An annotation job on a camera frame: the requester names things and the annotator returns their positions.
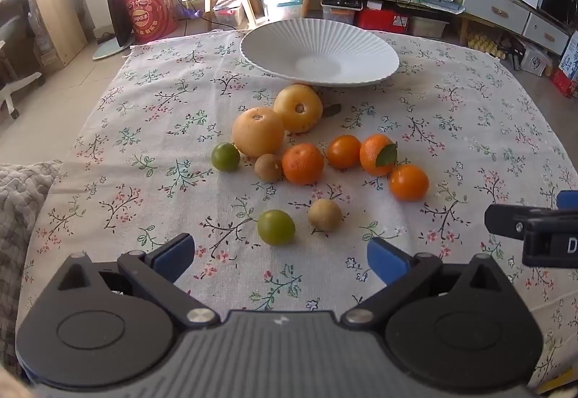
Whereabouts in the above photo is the red box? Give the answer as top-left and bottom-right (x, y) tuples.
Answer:
(357, 7), (414, 34)

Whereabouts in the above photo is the bumpy orange mandarin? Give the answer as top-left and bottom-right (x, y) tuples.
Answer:
(282, 142), (325, 186)

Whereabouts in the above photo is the white ribbed bowl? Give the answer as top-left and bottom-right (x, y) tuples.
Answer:
(239, 19), (401, 87)

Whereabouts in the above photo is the black upright panel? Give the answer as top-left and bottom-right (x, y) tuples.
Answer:
(107, 0), (131, 49)

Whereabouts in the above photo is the wooden side cabinet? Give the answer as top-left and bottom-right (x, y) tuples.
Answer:
(27, 0), (89, 69)

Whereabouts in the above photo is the green mandarin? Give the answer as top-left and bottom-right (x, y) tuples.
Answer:
(257, 209), (296, 246)
(211, 142), (241, 172)

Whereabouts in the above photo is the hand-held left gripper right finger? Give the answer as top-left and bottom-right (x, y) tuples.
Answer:
(341, 238), (506, 329)

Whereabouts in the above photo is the red printed bucket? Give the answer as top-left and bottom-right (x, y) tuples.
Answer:
(122, 0), (179, 43)

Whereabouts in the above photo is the yellow egg tray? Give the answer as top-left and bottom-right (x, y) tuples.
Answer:
(465, 30), (506, 60)

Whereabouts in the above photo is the orange mandarin with leaf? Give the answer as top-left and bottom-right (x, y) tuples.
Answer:
(359, 134), (398, 177)

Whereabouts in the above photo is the clear bin with black lid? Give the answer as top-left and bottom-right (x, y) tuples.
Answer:
(322, 0), (363, 25)

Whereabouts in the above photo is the low console with white drawers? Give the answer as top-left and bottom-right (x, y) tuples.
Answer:
(452, 0), (572, 56)

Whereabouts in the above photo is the yellow pear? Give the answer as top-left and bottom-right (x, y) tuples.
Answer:
(232, 107), (285, 158)
(273, 83), (324, 133)

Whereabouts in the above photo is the white office chair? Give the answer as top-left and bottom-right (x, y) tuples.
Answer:
(0, 14), (43, 119)

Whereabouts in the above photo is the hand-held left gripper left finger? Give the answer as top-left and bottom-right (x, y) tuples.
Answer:
(56, 233), (222, 329)

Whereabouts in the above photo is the white printed carton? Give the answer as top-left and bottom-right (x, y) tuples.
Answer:
(519, 43), (554, 76)

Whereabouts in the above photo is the brown longan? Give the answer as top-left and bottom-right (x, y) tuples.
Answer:
(254, 153), (283, 183)
(308, 198), (343, 233)

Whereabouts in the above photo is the light blue oval base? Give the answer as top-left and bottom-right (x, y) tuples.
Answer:
(92, 39), (131, 61)

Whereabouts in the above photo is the grey quilted blanket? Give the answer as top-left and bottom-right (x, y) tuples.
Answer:
(0, 160), (63, 336)

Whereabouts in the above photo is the red carton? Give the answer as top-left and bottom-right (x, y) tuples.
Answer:
(551, 68), (578, 98)

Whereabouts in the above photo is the clear storage bin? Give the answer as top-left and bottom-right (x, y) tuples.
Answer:
(409, 16), (450, 39)
(262, 0), (305, 22)
(212, 0), (245, 26)

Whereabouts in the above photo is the smooth orange mandarin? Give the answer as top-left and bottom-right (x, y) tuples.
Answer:
(326, 134), (362, 170)
(389, 164), (430, 202)

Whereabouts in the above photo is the floral tablecloth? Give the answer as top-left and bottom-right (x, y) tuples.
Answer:
(16, 29), (578, 398)

